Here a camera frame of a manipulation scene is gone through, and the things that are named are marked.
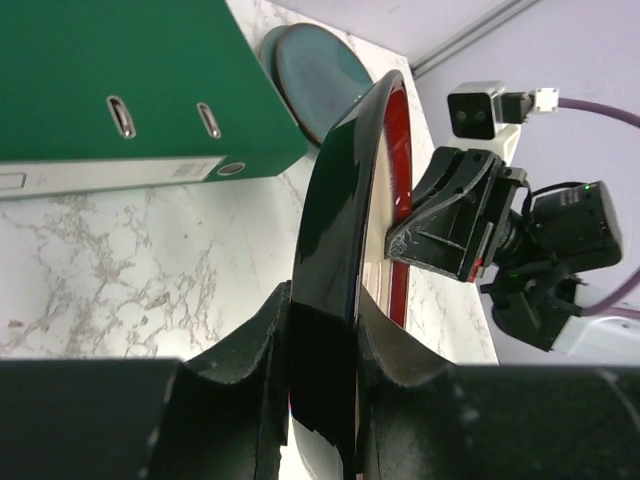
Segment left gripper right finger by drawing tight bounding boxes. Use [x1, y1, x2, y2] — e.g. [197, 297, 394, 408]
[357, 294, 639, 479]

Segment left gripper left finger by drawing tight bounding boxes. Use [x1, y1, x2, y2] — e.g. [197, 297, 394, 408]
[1, 282, 290, 479]

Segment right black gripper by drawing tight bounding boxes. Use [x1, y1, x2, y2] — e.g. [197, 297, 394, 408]
[385, 146, 623, 350]

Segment black red cream plate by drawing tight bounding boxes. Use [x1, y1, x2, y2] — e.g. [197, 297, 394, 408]
[288, 70, 411, 479]

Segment dark teal plate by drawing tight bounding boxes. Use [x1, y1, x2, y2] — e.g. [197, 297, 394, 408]
[275, 23, 372, 146]

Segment light blue plate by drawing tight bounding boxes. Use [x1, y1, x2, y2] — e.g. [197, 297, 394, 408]
[258, 23, 373, 102]

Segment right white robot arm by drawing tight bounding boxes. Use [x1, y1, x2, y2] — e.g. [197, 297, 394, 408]
[386, 147, 639, 362]

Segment green lever arch binder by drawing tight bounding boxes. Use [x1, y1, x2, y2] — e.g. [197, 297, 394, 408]
[1, 1, 307, 199]

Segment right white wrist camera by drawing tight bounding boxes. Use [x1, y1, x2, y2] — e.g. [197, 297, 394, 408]
[447, 81, 559, 163]

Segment right aluminium frame post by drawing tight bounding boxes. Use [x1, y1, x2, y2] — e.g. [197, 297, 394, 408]
[410, 0, 538, 79]

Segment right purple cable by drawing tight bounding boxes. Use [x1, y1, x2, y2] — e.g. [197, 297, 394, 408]
[554, 97, 640, 321]

